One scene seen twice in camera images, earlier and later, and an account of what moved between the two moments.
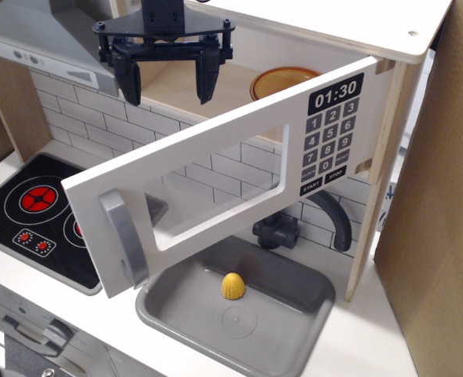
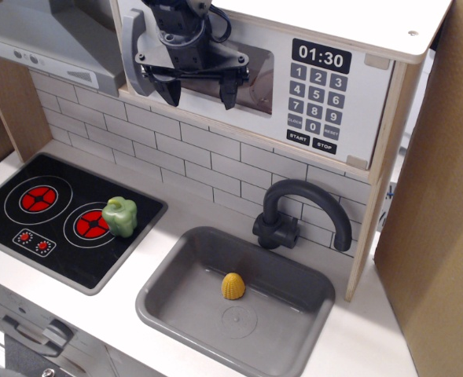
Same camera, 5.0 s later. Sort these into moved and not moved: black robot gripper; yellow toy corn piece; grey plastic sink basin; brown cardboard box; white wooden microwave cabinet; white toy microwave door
Moved: black robot gripper; white toy microwave door
Not moved: yellow toy corn piece; white wooden microwave cabinet; brown cardboard box; grey plastic sink basin
